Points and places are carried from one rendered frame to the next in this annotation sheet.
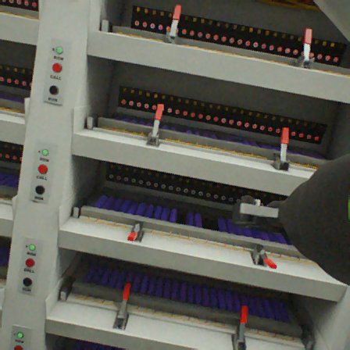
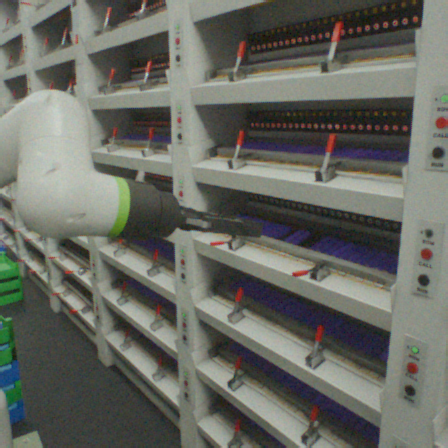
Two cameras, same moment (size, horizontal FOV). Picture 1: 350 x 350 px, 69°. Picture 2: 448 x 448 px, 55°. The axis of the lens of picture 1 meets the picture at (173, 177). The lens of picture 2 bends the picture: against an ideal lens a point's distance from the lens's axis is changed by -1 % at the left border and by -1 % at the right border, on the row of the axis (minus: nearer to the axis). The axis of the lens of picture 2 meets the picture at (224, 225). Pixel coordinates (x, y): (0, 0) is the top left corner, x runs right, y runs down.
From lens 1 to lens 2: 76 cm
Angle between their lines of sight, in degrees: 50
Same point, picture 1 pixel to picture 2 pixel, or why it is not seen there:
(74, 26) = (184, 88)
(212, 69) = (258, 95)
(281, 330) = (371, 366)
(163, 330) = (261, 333)
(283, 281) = (333, 299)
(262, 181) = (305, 194)
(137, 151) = (223, 175)
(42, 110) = (177, 151)
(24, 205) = not seen: hidden behind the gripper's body
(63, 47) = (180, 104)
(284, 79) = (308, 89)
